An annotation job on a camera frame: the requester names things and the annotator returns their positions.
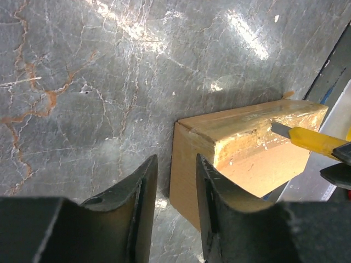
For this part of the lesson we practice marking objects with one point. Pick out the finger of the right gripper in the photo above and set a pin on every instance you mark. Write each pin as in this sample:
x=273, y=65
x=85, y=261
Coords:
x=338, y=175
x=343, y=153

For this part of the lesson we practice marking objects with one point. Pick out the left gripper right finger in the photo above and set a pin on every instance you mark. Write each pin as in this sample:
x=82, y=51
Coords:
x=237, y=226

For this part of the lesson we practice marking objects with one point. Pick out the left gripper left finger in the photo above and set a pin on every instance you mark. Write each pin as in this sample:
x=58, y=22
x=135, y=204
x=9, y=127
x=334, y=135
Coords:
x=112, y=226

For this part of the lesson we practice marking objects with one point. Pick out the yellow utility knife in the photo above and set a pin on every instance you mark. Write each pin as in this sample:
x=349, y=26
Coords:
x=308, y=139

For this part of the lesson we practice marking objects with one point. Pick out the brown cardboard express box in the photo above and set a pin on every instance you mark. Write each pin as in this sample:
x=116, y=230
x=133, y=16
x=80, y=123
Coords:
x=240, y=144

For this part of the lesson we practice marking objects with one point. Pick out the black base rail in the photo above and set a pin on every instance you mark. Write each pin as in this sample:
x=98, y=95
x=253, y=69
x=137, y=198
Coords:
x=333, y=69

